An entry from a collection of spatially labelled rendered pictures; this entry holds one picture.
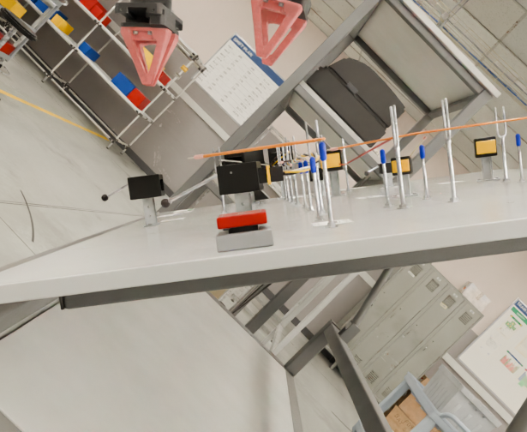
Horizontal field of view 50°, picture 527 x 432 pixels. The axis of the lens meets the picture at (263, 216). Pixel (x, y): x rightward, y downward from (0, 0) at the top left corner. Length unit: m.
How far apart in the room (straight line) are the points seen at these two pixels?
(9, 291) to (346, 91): 1.45
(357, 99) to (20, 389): 1.43
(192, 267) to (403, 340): 7.46
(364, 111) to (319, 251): 1.37
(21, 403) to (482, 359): 8.23
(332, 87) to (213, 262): 1.38
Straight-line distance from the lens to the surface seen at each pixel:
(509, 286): 8.70
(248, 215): 0.56
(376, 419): 1.11
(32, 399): 0.71
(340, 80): 1.88
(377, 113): 1.88
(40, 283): 0.57
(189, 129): 8.57
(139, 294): 0.69
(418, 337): 7.97
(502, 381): 8.87
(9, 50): 6.77
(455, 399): 4.59
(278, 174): 0.77
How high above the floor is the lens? 1.15
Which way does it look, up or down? 2 degrees down
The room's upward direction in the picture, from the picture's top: 45 degrees clockwise
